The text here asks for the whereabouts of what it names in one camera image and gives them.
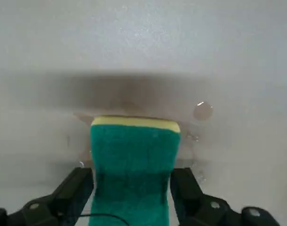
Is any green and yellow sponge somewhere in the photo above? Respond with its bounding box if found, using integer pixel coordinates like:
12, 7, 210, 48
88, 114, 182, 226

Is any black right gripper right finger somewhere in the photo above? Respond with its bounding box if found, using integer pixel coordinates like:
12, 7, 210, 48
169, 167, 277, 226

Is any thin black wire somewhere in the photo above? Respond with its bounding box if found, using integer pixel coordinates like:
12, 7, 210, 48
79, 212, 130, 226

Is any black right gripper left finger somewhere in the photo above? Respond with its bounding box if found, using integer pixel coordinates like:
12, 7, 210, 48
0, 167, 95, 226

